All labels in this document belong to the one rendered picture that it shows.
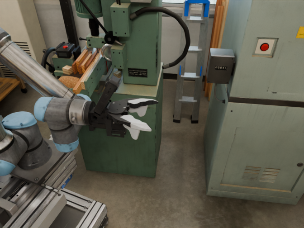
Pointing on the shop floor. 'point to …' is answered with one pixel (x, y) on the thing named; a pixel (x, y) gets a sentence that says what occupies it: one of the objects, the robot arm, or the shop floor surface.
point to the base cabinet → (125, 146)
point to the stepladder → (204, 20)
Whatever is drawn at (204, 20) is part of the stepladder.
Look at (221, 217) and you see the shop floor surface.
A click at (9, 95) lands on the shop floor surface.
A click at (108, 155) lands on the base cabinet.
